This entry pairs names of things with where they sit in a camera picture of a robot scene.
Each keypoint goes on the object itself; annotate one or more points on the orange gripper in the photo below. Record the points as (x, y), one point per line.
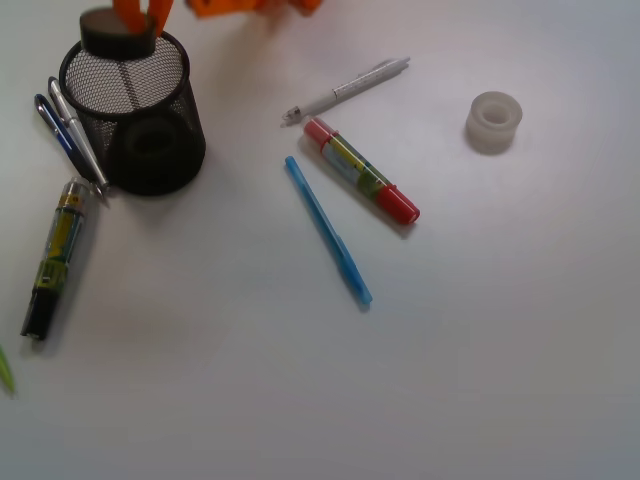
(130, 12)

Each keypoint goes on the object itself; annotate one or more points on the black tape roll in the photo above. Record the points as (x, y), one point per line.
(104, 34)

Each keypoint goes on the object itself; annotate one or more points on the clear tape roll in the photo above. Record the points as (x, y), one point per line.
(492, 122)

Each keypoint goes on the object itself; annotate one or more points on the black mesh pen holder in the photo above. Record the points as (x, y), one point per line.
(140, 116)

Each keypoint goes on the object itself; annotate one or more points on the silver grey pen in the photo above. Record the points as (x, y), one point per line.
(75, 128)

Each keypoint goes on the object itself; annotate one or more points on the dark blue ballpoint pen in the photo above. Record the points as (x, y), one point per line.
(62, 135)

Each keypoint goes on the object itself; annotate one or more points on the white click pen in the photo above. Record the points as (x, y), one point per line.
(375, 76)

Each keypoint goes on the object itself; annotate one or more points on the light blue pen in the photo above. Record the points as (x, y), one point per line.
(340, 252)

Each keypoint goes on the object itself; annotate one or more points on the green black marker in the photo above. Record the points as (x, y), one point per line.
(53, 270)

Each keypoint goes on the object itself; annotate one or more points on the red highlighter marker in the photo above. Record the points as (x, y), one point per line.
(356, 169)

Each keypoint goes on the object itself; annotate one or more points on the green mechanical pencil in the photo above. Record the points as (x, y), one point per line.
(6, 376)

